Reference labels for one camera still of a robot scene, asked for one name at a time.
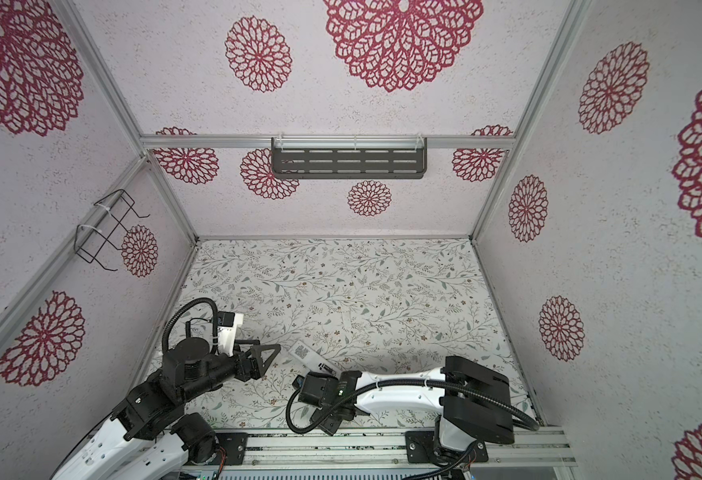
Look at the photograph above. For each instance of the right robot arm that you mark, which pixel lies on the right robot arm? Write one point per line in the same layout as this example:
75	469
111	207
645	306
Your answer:
471	401

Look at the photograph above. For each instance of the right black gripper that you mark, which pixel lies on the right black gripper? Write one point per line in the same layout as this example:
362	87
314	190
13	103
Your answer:
329	426

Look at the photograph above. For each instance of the dark grey wall shelf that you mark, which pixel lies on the dark grey wall shelf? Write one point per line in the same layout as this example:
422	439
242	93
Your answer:
349	160

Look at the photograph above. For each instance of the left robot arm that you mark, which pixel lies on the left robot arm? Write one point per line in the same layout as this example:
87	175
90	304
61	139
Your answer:
149	433

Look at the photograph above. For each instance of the black wire wall rack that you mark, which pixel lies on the black wire wall rack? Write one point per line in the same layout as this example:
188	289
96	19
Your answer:
93	236

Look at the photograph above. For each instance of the white remote control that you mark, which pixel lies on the white remote control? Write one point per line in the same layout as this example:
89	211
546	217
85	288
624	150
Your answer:
312	360

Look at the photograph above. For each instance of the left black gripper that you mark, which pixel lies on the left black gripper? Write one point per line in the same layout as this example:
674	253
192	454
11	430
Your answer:
258	367

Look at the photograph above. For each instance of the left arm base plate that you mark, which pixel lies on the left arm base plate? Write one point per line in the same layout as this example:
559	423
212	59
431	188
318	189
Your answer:
231	448

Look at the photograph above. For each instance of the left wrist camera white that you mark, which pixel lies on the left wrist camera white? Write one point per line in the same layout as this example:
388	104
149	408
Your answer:
227	326

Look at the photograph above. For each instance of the aluminium front rail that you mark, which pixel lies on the aluminium front rail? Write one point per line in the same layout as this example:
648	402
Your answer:
327	449

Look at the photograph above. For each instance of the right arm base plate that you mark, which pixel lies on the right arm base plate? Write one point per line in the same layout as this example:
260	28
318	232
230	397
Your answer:
429	447

